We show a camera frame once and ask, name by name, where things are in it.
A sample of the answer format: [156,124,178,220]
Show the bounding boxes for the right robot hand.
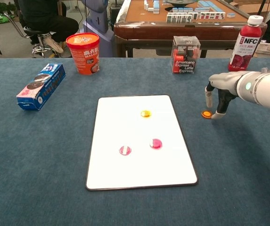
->
[205,71,244,120]

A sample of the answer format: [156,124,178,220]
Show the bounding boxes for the red juice bottle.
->
[228,15,267,73]

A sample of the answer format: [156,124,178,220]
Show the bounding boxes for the clear coffee capsule box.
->
[170,35,201,75]

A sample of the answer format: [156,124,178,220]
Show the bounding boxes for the red print mahjong tile row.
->
[192,12,226,21]

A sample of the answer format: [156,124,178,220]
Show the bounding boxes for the green print mahjong tile row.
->
[166,13,194,24]

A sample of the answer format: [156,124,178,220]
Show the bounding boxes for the blue mahjong tile row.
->
[197,0,218,8]
[172,7,211,13]

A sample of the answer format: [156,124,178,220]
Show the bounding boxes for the dark mahjong table centre dish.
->
[165,0,198,7]

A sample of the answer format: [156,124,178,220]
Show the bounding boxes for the brown mahjong table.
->
[114,0,267,58]

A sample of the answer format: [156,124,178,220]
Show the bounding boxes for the stacked blue mahjong tiles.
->
[144,0,160,12]

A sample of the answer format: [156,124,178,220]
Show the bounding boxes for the white magnetic board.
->
[85,95,199,191]

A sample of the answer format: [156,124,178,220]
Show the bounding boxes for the blue grey machine base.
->
[79,0,115,57]

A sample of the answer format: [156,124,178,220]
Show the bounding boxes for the orange instant noodle cup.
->
[65,32,100,76]

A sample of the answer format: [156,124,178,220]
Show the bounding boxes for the blue cookie box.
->
[16,62,67,111]

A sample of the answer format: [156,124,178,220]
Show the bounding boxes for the seated person in black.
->
[18,0,79,54]

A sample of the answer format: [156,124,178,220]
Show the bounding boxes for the chrome swivel stool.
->
[23,25,55,58]

